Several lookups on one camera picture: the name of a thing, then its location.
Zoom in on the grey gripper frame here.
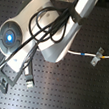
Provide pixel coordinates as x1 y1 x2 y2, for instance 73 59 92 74
0 44 38 92

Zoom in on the white cable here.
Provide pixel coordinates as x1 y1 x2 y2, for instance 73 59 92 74
0 36 109 62

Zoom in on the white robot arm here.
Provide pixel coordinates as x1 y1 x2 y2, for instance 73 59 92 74
0 0 98 93

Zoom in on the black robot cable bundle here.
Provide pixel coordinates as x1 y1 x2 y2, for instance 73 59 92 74
0 0 87 86

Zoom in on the right metal cable clip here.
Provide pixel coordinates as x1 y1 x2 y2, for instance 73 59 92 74
91 48 105 67

